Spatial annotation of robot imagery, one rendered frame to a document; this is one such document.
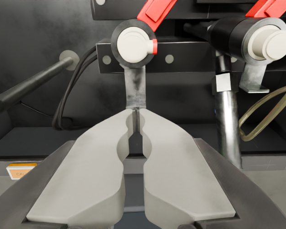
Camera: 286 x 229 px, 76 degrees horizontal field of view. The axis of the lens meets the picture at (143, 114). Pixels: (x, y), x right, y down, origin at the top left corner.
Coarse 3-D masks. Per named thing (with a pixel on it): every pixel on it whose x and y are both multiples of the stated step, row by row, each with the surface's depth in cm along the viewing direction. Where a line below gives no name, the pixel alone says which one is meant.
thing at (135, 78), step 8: (120, 64) 12; (128, 72) 12; (136, 72) 12; (144, 72) 12; (128, 80) 12; (136, 80) 12; (144, 80) 12; (128, 88) 13; (136, 88) 13; (144, 88) 13; (128, 96) 13; (136, 96) 13; (144, 96) 13
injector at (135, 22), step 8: (120, 24) 11; (128, 24) 11; (136, 24) 11; (144, 24) 11; (120, 32) 11; (152, 32) 11; (112, 40) 11; (112, 48) 11; (120, 56) 11; (152, 56) 12; (128, 64) 12; (136, 64) 12; (144, 64) 12
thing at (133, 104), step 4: (128, 100) 13; (132, 100) 13; (136, 100) 13; (140, 100) 13; (144, 100) 13; (128, 104) 13; (132, 104) 13; (136, 104) 13; (140, 104) 13; (144, 104) 13; (128, 108) 12; (132, 108) 12; (136, 108) 12; (140, 108) 12; (144, 108) 12
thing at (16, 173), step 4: (12, 164) 34; (16, 164) 34; (20, 164) 34; (24, 164) 34; (28, 164) 34; (32, 164) 34; (36, 164) 34; (12, 172) 34; (16, 172) 34; (20, 172) 34; (24, 172) 34; (12, 176) 34; (16, 176) 34; (20, 176) 34
